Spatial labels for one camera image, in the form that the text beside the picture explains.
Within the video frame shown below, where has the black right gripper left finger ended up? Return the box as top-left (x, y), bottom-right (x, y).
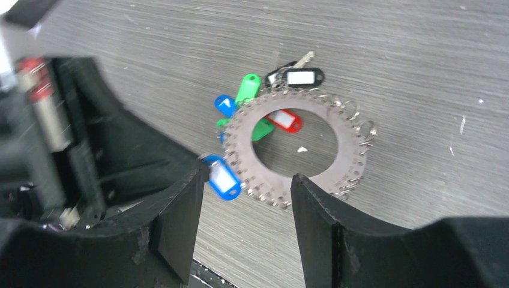
top-left (1, 57), bottom-right (208, 287)

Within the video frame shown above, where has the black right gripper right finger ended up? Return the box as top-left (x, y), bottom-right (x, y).
top-left (291, 174), bottom-right (508, 288)

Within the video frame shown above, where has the red key tag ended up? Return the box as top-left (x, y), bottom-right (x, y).
top-left (265, 109), bottom-right (303, 134)

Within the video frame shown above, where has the black key tag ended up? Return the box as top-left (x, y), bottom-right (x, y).
top-left (264, 61), bottom-right (325, 88)

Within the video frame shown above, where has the silver metal key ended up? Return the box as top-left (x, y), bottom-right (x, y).
top-left (292, 51), bottom-right (315, 69)

